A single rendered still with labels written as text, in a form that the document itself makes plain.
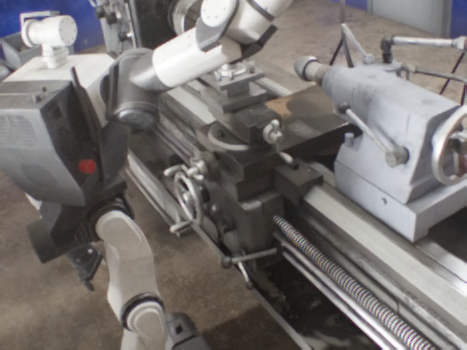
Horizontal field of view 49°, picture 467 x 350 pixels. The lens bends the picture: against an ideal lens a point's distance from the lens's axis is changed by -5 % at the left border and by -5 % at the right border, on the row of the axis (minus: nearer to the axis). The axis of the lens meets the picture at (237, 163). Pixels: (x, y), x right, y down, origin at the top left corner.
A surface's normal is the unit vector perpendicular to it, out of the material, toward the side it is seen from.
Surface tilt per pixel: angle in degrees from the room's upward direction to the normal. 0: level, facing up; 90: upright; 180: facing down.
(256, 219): 90
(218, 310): 0
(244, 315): 0
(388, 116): 82
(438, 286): 36
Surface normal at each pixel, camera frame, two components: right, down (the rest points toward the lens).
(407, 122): -0.86, 0.23
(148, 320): 0.50, 0.42
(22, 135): -0.31, 0.57
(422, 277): -0.59, -0.48
